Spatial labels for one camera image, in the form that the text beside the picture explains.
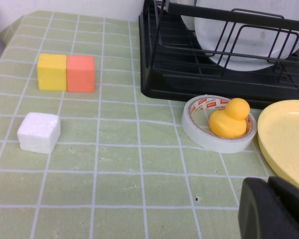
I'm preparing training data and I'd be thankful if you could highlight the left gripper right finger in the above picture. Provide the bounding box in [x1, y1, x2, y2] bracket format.
[268, 176, 299, 233]

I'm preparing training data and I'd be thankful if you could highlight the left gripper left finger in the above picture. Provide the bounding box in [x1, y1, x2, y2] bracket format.
[238, 176, 299, 239]

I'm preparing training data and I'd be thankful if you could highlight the yellow plate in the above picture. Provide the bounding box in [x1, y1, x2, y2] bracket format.
[257, 99, 299, 195]

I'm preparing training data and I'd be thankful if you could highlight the grey plate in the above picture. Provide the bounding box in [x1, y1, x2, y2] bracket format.
[194, 0, 299, 72]

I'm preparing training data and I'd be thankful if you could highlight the white tape roll around duck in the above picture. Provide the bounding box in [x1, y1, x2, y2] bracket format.
[181, 94, 257, 154]

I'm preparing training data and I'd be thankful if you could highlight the yellow rubber duck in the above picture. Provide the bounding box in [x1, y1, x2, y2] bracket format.
[208, 98, 251, 139]

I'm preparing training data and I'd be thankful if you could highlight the green checkered tablecloth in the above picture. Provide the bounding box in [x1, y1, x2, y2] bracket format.
[0, 9, 299, 239]

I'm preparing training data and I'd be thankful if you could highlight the orange block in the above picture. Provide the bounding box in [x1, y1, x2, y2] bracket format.
[66, 55, 96, 93]

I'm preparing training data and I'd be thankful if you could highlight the white foam block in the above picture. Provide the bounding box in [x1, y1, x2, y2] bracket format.
[16, 112, 61, 154]

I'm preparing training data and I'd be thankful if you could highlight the yellow block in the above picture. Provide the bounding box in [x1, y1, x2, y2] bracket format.
[37, 53, 68, 92]

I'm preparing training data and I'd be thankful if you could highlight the black wire dish rack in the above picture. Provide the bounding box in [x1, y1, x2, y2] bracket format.
[138, 0, 299, 110]

